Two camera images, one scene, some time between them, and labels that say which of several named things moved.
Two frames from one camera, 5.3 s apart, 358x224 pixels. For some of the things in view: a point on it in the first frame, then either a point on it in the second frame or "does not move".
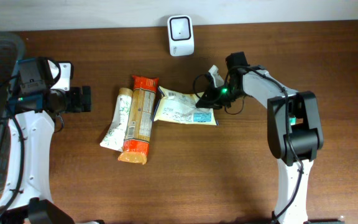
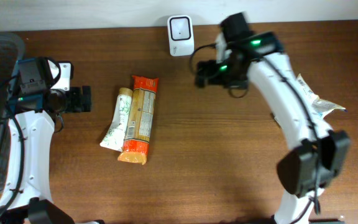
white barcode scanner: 181,35 does not move
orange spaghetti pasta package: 138,130 does not move
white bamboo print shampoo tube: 115,137 does not move
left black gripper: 74,99 does not move
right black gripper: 212,95 → 206,73
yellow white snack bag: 178,106 → 322,106
